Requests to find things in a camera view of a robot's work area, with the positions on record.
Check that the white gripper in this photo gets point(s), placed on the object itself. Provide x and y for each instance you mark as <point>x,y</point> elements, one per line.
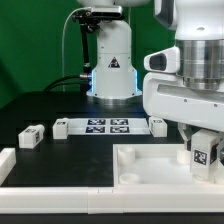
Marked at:
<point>166,97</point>

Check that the white square tabletop part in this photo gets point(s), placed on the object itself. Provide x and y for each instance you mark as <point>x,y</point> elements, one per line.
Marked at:
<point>165,164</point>

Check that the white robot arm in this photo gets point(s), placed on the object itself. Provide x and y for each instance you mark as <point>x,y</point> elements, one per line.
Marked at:
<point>185,83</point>

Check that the white sheet with fiducial tags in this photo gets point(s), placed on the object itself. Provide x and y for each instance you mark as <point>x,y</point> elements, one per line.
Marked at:
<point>108,126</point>

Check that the white U-shaped obstacle fence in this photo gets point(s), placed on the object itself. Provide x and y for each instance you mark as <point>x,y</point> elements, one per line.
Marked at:
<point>197,197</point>

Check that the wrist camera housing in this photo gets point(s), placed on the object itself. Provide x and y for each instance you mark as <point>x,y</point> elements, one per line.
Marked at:
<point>165,61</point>

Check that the black camera on stand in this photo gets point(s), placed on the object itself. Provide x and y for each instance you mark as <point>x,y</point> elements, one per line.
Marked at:
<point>89,19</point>

